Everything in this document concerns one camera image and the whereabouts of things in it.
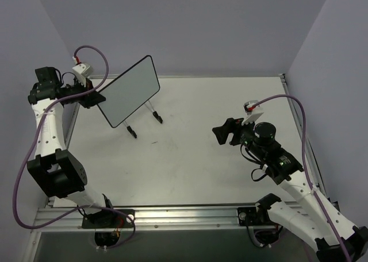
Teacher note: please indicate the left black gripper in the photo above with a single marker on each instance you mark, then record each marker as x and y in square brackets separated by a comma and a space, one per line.
[87, 94]

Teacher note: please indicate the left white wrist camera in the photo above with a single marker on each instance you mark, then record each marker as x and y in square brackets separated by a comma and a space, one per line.
[82, 71]

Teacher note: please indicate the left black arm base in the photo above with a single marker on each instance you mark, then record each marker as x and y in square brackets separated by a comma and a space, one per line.
[112, 229]

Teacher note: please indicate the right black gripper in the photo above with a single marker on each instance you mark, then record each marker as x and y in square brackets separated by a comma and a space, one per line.
[235, 133]

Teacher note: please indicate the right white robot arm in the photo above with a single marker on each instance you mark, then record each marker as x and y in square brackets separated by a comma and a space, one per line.
[330, 234]

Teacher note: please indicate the aluminium front rail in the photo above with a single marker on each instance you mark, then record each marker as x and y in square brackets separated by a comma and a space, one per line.
[153, 218]

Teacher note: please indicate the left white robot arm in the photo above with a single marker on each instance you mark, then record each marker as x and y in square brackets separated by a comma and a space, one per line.
[54, 168]

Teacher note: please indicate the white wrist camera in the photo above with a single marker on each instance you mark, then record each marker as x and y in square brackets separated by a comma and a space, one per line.
[82, 71]
[253, 112]

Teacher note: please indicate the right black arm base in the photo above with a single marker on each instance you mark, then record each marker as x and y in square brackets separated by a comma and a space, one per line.
[262, 232]

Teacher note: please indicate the small black-framed whiteboard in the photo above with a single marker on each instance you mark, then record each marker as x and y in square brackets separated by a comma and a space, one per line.
[129, 91]

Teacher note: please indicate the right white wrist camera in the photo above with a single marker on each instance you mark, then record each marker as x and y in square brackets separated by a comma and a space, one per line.
[253, 112]

